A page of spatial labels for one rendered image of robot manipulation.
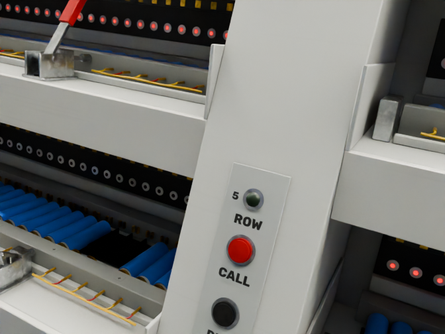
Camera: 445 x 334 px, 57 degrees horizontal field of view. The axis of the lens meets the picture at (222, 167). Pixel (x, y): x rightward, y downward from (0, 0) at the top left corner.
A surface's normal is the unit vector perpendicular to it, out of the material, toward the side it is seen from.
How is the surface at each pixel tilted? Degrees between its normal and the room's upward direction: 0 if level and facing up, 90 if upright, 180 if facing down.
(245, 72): 90
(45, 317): 16
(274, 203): 90
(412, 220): 106
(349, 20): 90
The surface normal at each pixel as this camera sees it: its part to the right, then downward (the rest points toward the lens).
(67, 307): 0.11, -0.94
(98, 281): -0.45, 0.23
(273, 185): -0.40, -0.04
